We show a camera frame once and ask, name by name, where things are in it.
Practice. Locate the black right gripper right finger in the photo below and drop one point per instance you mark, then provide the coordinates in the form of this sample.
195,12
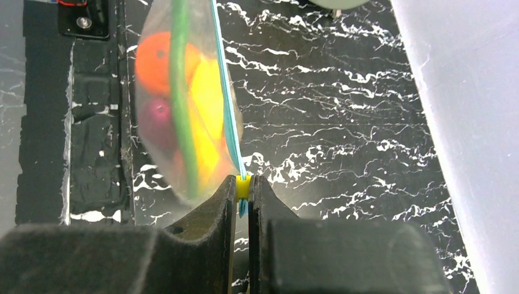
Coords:
290,254

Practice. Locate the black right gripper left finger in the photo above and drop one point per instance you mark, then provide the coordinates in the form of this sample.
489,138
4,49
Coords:
192,255

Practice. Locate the clear zip top bag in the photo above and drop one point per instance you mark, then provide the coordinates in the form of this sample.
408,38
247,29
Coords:
205,40

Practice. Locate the dark red toy plum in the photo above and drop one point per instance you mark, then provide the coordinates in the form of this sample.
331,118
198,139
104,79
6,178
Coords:
155,124

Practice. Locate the yellow toy banana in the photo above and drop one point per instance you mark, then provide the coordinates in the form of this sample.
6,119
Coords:
206,114

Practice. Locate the orange toy fruit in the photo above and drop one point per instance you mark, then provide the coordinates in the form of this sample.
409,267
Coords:
152,63

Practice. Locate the long green toy bean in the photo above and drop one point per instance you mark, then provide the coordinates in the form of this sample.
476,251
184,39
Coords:
179,93

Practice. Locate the white round drawer cabinet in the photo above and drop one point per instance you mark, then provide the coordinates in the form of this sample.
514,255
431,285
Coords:
337,6

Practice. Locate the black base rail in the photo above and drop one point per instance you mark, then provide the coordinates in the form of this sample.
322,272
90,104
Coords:
76,124

